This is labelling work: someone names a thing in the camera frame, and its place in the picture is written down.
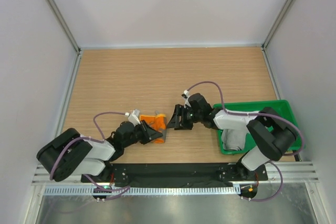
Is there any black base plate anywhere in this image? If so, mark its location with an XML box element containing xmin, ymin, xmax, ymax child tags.
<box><xmin>91</xmin><ymin>163</ymin><xmax>268</xmax><ymax>188</ymax></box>

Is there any slotted cable duct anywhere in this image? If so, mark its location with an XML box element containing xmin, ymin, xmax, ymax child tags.
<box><xmin>44</xmin><ymin>184</ymin><xmax>240</xmax><ymax>196</ymax></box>

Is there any grey panda towel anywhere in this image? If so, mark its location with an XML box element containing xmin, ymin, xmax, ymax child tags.
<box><xmin>221</xmin><ymin>130</ymin><xmax>247</xmax><ymax>151</ymax></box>

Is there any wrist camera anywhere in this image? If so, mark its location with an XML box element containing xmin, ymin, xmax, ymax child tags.
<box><xmin>125</xmin><ymin>109</ymin><xmax>140</xmax><ymax>125</ymax></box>
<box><xmin>181</xmin><ymin>90</ymin><xmax>190</xmax><ymax>104</ymax></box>

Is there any left aluminium frame post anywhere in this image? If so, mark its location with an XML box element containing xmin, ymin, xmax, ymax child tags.
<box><xmin>45</xmin><ymin>0</ymin><xmax>81</xmax><ymax>54</ymax></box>

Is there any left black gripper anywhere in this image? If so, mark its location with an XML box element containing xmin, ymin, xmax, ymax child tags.
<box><xmin>122</xmin><ymin>119</ymin><xmax>162</xmax><ymax>148</ymax></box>

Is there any green plastic tray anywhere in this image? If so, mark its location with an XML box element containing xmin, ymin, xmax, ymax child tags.
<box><xmin>217</xmin><ymin>100</ymin><xmax>298</xmax><ymax>155</ymax></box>

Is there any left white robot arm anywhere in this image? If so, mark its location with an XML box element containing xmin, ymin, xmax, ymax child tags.
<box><xmin>36</xmin><ymin>120</ymin><xmax>165</xmax><ymax>182</ymax></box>

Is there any grey orange happy towel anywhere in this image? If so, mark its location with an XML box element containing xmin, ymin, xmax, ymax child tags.
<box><xmin>140</xmin><ymin>111</ymin><xmax>167</xmax><ymax>144</ymax></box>

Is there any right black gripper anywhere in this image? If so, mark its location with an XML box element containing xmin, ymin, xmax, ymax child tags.
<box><xmin>166</xmin><ymin>104</ymin><xmax>202</xmax><ymax>130</ymax></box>

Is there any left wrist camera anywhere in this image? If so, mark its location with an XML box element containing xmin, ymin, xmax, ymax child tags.
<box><xmin>125</xmin><ymin>109</ymin><xmax>140</xmax><ymax>125</ymax></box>

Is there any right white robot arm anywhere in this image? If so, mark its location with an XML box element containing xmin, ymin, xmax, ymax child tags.
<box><xmin>166</xmin><ymin>93</ymin><xmax>301</xmax><ymax>180</ymax></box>

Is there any front aluminium rail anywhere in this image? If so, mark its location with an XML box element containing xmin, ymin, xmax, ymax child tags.
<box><xmin>31</xmin><ymin>162</ymin><xmax>319</xmax><ymax>186</ymax></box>

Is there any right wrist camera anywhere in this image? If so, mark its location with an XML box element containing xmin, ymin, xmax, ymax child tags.
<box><xmin>181</xmin><ymin>90</ymin><xmax>190</xmax><ymax>104</ymax></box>

